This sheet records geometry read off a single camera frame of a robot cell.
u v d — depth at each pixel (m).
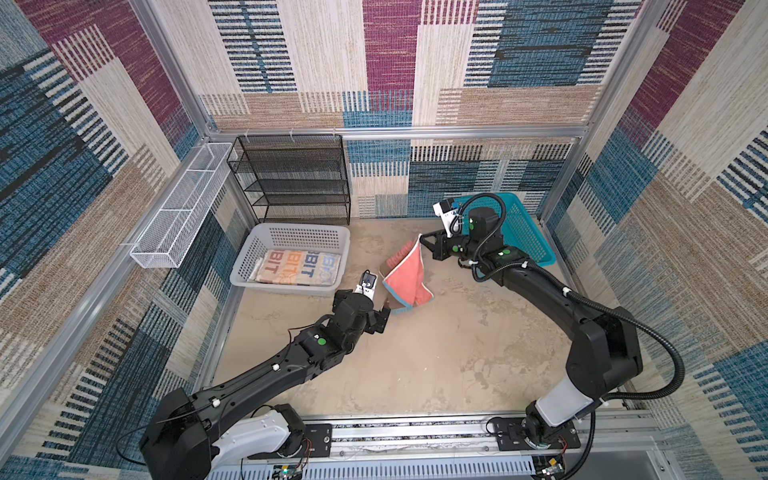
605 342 0.50
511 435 0.73
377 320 0.60
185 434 0.39
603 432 0.75
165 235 0.72
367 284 0.67
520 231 1.11
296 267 1.01
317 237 1.08
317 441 0.73
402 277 0.86
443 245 0.73
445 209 0.73
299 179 1.09
